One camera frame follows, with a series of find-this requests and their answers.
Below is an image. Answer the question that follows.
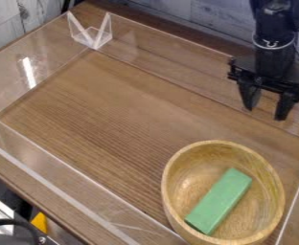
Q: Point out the yellow black device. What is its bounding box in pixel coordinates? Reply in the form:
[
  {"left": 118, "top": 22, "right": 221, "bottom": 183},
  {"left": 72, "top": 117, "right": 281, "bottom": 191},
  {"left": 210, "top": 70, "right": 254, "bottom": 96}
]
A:
[{"left": 11, "top": 210, "right": 62, "bottom": 245}]

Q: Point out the green rectangular block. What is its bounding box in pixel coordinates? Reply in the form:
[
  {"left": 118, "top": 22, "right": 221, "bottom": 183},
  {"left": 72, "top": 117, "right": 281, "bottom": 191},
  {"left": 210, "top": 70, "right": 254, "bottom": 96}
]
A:
[{"left": 185, "top": 168, "right": 253, "bottom": 235}]

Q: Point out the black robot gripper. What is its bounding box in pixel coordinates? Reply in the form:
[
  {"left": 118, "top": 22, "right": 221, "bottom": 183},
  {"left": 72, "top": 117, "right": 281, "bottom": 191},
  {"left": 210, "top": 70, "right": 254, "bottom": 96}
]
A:
[{"left": 228, "top": 41, "right": 299, "bottom": 121}]

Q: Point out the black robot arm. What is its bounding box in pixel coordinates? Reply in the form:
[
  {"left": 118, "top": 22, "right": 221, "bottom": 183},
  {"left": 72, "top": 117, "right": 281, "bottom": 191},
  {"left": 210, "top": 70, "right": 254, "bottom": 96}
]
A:
[{"left": 228, "top": 0, "right": 299, "bottom": 121}]

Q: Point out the black cable lower left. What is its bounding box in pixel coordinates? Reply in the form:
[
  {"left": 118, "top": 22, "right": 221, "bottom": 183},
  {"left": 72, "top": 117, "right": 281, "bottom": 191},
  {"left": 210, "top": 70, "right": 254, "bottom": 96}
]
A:
[{"left": 0, "top": 217, "right": 43, "bottom": 245}]

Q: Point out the brown wooden bowl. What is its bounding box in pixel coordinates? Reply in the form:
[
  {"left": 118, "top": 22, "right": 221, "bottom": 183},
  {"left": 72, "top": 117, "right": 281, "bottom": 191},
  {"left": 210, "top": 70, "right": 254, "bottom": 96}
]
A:
[{"left": 162, "top": 140, "right": 285, "bottom": 245}]

